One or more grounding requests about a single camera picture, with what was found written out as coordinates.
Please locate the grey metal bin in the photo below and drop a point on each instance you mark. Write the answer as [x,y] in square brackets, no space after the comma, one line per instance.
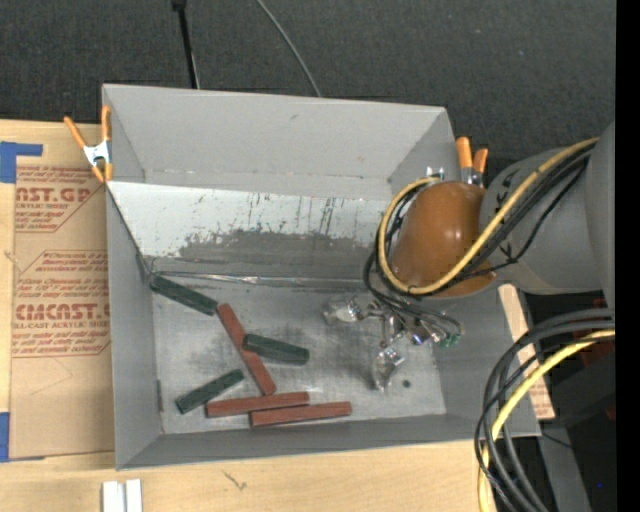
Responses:
[300,240]

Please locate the dark green flat block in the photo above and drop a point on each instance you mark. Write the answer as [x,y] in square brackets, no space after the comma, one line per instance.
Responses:
[184,296]
[210,391]
[276,349]

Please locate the red-brown flat block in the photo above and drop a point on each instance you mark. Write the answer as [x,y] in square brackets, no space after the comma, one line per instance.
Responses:
[257,404]
[250,357]
[300,414]

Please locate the brown cardboard board, red print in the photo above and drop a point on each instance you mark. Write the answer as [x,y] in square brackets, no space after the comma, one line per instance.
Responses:
[60,310]

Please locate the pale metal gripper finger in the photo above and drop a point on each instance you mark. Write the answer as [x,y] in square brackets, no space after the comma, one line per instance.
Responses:
[386,367]
[341,312]

